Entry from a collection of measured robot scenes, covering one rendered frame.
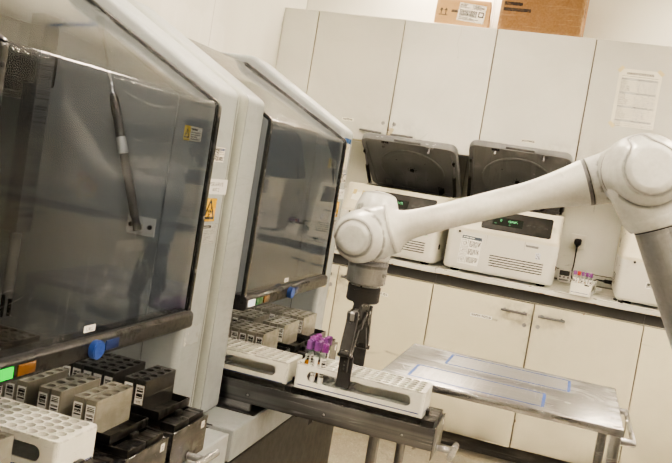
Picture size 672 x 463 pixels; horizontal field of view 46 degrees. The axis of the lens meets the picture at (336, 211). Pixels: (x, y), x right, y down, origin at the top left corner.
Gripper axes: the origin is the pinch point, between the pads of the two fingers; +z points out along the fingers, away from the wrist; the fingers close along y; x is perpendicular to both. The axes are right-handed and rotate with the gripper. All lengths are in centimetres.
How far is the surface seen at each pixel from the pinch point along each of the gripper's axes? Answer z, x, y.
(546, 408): 4, -43, 27
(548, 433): 67, -48, 229
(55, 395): -1, 34, -61
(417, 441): 9.3, -18.5, -6.6
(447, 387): 4.5, -19.2, 24.9
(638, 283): -14, -76, 230
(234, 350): 0.0, 26.8, -4.9
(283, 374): 2.7, 14.1, -4.9
